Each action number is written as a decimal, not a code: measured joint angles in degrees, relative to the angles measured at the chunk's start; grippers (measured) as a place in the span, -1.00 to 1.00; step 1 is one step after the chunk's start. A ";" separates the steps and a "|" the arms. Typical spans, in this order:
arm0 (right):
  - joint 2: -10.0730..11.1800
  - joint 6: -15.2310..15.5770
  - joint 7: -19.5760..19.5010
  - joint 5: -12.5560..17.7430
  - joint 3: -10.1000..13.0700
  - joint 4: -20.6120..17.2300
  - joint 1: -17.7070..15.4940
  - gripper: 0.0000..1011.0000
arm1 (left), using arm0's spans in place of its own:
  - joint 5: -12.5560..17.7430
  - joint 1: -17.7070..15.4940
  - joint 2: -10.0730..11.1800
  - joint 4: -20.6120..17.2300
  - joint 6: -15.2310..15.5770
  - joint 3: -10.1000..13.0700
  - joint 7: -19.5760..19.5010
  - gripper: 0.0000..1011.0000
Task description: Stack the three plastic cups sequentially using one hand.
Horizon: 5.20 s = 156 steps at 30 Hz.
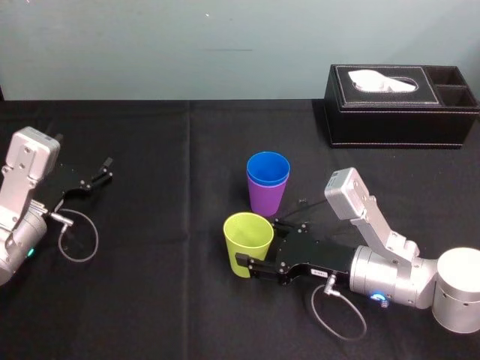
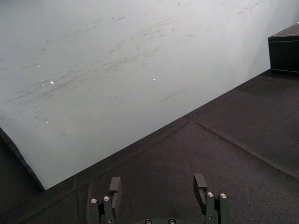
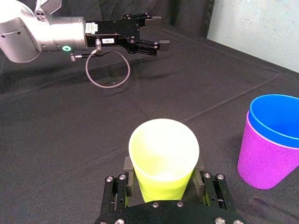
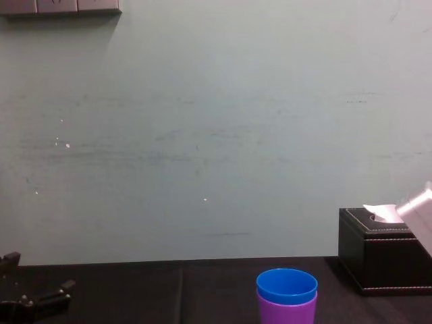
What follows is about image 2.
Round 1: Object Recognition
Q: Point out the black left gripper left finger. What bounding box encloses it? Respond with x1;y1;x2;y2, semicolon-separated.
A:
89;176;122;224

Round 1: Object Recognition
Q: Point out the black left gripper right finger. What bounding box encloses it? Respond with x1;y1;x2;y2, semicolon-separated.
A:
193;173;232;224

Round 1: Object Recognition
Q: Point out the black table cloth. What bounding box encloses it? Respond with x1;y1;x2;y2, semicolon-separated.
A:
0;67;299;224

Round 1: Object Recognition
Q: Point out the black box with pale trim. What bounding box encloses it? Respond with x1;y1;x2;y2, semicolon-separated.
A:
267;22;299;73

